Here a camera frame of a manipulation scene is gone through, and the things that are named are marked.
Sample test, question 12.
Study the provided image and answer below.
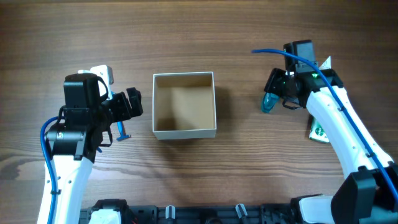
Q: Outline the blue mouthwash bottle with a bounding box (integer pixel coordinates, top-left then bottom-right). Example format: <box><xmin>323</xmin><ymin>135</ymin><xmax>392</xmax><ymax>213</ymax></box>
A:
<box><xmin>261</xmin><ymin>93</ymin><xmax>279</xmax><ymax>113</ymax></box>

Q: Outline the white toothpaste tube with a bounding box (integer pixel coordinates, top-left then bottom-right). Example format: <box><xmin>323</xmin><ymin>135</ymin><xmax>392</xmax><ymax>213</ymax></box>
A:
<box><xmin>319</xmin><ymin>56</ymin><xmax>331</xmax><ymax>70</ymax></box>

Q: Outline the green soap box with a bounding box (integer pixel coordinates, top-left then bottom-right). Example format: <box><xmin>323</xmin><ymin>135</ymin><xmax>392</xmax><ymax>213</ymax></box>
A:
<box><xmin>309</xmin><ymin>117</ymin><xmax>330</xmax><ymax>143</ymax></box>

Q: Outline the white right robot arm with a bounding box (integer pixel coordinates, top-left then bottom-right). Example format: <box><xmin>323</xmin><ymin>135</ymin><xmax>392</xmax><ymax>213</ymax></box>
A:
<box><xmin>262</xmin><ymin>68</ymin><xmax>397</xmax><ymax>223</ymax></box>

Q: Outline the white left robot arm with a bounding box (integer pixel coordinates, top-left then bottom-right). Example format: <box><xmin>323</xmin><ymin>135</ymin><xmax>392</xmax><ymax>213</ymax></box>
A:
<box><xmin>37</xmin><ymin>88</ymin><xmax>143</xmax><ymax>223</ymax></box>

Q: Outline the blue disposable razor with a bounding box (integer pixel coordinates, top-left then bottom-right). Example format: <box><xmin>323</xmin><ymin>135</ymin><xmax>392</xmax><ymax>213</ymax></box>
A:
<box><xmin>116</xmin><ymin>121</ymin><xmax>131</xmax><ymax>141</ymax></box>

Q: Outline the white cardboard box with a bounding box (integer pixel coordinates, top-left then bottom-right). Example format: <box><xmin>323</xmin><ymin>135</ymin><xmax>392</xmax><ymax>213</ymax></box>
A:
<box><xmin>152</xmin><ymin>72</ymin><xmax>217</xmax><ymax>140</ymax></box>

